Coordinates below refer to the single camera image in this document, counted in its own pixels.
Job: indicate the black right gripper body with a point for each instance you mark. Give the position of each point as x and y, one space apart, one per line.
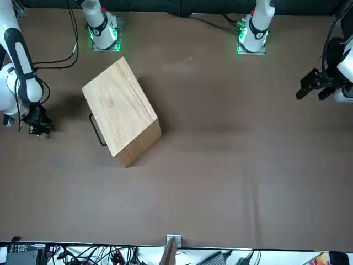
34 114

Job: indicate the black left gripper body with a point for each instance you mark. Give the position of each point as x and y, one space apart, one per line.
335 55

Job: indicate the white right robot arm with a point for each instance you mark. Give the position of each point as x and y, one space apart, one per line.
23 66

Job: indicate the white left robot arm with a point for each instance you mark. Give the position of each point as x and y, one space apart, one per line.
257 27

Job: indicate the wooden drawer box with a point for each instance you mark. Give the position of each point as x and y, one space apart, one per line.
118 102

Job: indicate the black labelled power adapter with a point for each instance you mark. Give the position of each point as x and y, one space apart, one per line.
24 258

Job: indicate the colourful book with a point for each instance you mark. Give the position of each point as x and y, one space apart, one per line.
321 259

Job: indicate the black clamp object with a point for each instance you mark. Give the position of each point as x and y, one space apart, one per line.
339 259

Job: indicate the small black power brick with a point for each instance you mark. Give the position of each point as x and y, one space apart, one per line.
244 261

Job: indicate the large black power brick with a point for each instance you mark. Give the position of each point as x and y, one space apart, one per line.
215 259

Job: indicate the aluminium table edge rail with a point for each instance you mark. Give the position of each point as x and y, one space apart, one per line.
20 11

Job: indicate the silver camera post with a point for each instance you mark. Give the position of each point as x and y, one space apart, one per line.
173 240

